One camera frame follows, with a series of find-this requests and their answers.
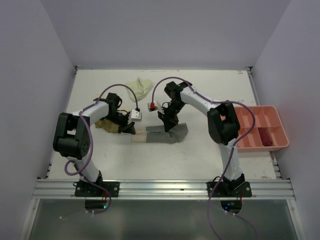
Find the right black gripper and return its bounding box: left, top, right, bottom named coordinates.
left=158, top=100, right=186, bottom=131

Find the grey and cream underwear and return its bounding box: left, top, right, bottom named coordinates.
left=131, top=123, right=189, bottom=144

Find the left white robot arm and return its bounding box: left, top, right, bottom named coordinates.
left=53, top=93, right=136, bottom=197

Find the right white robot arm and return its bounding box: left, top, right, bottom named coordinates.
left=158, top=81, right=245, bottom=197

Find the olive and cream underwear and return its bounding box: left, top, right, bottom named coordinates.
left=93, top=92, right=133, bottom=134

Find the pale green underwear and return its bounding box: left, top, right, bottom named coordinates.
left=125, top=76, right=154, bottom=101

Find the dark red rolled underwear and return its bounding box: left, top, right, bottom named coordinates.
left=258, top=127, right=273, bottom=147

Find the pink divided tray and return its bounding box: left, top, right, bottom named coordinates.
left=237, top=105, right=289, bottom=153

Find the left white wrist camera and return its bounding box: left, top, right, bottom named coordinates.
left=128, top=109, right=142, bottom=123

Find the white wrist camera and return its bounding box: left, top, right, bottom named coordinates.
left=128, top=109, right=142, bottom=123
left=147, top=101, right=163, bottom=112

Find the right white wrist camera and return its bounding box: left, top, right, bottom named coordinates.
left=147, top=101, right=163, bottom=112

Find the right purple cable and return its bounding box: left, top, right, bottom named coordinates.
left=150, top=76, right=259, bottom=240

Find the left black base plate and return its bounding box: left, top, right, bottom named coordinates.
left=72, top=180, right=120, bottom=198

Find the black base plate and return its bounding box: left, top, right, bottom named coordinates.
left=72, top=180, right=120, bottom=198
left=206, top=174, right=253, bottom=198

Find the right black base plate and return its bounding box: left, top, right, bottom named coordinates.
left=206, top=174, right=253, bottom=198

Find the aluminium mounting rail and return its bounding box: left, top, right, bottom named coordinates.
left=32, top=179, right=295, bottom=200

